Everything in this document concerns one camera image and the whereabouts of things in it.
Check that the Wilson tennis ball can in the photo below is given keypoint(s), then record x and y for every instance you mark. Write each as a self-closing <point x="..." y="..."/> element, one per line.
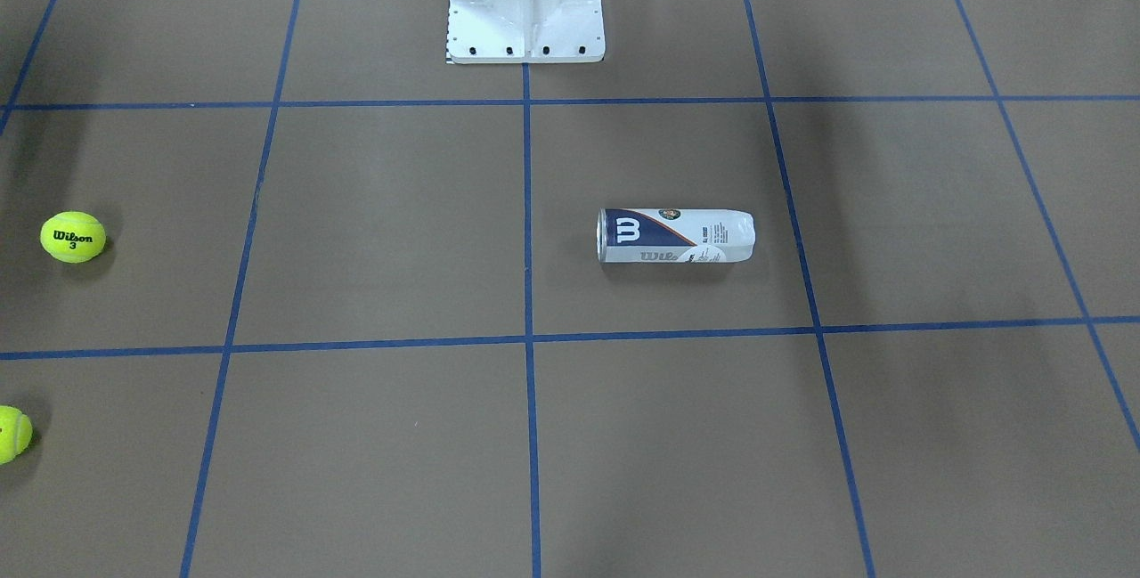
<point x="674" y="235"/>

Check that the yellow Wilson 3 tennis ball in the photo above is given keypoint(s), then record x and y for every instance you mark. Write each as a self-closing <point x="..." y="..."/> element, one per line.
<point x="73" y="237"/>

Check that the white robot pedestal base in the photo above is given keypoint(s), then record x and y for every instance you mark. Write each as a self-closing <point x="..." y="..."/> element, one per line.
<point x="525" y="32"/>

